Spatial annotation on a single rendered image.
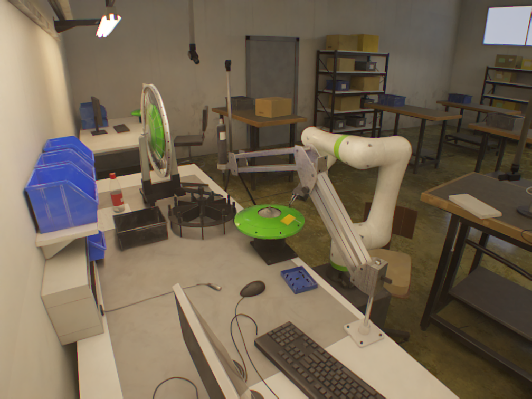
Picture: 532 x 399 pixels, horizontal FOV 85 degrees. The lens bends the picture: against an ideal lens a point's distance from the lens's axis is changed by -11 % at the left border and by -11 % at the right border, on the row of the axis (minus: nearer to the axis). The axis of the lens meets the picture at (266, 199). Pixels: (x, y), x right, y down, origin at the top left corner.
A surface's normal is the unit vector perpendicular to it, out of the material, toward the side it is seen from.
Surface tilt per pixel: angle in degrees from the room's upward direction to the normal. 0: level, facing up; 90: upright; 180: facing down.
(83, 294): 90
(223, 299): 0
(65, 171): 88
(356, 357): 0
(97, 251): 93
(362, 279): 90
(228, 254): 0
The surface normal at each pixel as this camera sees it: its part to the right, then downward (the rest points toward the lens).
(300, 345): 0.08, -0.93
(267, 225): -0.04, -0.75
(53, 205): 0.47, 0.40
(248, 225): -0.27, -0.73
